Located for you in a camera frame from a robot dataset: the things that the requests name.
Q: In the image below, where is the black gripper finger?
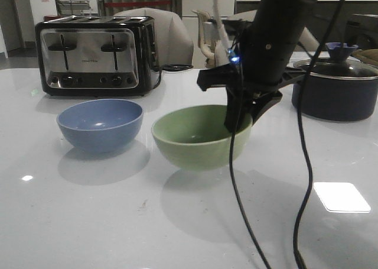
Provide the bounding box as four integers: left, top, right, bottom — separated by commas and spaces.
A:
249, 91, 283, 123
224, 87, 251, 132

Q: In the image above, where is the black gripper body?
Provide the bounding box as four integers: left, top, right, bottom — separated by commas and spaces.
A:
197, 26, 304, 98

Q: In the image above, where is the green bowl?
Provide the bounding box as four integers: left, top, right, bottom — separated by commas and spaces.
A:
151, 104, 254, 171

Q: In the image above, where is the blue bowl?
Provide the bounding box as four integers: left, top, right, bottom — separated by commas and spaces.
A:
57, 99, 144, 153

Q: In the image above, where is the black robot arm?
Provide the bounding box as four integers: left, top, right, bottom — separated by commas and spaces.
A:
197, 0, 318, 132

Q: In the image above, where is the right beige upholstered chair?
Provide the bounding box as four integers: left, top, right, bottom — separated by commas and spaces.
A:
214, 9, 319, 67

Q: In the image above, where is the beige upholstered chair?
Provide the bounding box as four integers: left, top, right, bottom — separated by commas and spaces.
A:
214, 9, 319, 67
115, 8, 194, 66

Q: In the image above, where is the cream plastic chair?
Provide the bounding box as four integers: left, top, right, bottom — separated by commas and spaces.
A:
192, 10, 216, 69

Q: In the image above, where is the glass pot lid blue knob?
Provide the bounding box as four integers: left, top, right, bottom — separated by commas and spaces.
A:
309, 42, 377, 80

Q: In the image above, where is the dark blue saucepan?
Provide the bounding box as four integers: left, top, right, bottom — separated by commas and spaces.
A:
301, 72, 377, 122

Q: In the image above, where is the left beige upholstered chair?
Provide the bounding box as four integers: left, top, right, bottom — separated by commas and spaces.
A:
115, 8, 194, 66

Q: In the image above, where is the white cabinet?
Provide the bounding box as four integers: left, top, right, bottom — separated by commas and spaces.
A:
182, 0, 235, 69

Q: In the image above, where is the brown cushion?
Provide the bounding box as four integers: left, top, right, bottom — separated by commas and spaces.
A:
351, 48, 378, 67

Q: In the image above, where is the black and chrome toaster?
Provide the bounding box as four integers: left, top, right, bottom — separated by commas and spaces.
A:
35, 15, 161, 96

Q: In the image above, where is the metal shelf cart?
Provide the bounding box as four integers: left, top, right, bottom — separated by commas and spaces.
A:
55, 0, 91, 15

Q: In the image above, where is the red box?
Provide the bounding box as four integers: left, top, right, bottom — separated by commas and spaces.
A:
44, 15, 60, 22

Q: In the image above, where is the black toaster power cord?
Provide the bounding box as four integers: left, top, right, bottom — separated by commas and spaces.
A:
152, 64, 194, 89

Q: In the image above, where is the black thin cable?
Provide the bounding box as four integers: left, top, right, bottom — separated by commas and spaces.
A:
229, 38, 272, 269

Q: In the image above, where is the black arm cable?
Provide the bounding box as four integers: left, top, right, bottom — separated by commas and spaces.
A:
292, 0, 352, 269

